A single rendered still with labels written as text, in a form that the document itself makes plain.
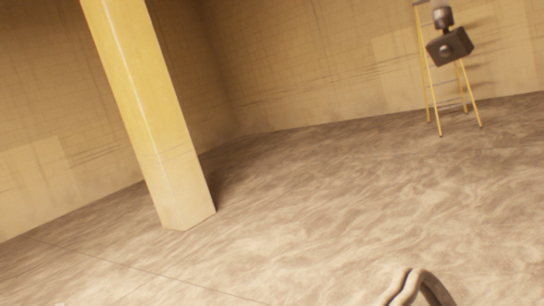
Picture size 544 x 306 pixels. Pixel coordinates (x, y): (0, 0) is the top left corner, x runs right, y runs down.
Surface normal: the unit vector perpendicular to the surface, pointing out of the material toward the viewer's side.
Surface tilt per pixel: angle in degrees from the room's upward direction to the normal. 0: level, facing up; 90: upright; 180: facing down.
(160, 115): 90
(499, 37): 90
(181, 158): 90
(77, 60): 90
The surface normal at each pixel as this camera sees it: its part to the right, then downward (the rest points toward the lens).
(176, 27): 0.71, -0.07
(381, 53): -0.65, 0.33
